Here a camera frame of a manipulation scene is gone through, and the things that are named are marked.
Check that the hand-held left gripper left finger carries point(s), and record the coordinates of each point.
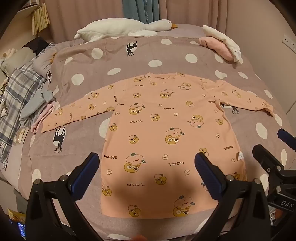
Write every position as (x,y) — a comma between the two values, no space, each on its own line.
(86,170)

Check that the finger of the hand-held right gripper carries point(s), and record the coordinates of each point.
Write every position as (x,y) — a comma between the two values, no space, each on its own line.
(266,157)
(286,137)

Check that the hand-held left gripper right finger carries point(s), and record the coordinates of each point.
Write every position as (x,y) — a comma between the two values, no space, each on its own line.
(204,170)

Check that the orange cartoon print shirt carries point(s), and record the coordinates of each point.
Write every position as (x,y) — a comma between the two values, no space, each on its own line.
(161,129)

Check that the light pink cloth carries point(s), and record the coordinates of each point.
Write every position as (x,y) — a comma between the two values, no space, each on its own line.
(46,113)

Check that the small yellowish case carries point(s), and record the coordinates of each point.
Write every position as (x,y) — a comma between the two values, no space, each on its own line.
(19,135)

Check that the yellow packet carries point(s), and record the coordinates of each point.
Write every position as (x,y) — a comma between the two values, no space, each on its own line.
(16,215)

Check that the grey-blue cloth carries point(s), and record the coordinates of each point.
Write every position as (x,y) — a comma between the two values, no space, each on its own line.
(34,104)

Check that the device with blue screen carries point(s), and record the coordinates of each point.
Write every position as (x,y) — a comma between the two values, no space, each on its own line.
(18,228)

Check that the plaid quilt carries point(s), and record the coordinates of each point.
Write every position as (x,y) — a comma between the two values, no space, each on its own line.
(20,81)

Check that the folded pink garment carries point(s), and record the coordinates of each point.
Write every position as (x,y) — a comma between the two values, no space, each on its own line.
(217,47)

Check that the folded white garment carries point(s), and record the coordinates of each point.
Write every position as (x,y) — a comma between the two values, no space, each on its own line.
(225,38)

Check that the polka dot blanket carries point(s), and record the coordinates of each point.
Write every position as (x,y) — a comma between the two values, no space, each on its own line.
(161,58)

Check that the grey-green pillow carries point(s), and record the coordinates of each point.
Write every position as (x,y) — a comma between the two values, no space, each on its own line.
(16,60)

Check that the dark cloth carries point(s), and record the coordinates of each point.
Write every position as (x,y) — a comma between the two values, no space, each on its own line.
(38,45)

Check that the white goose plush toy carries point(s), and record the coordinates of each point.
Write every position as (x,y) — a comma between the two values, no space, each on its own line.
(111,29)

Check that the teal curtain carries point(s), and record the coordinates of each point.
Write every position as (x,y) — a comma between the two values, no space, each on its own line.
(143,10)

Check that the white wall power strip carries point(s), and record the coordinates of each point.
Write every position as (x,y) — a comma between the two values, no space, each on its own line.
(289,41)

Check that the white wall shelf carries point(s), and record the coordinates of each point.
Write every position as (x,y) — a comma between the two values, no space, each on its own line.
(27,4)

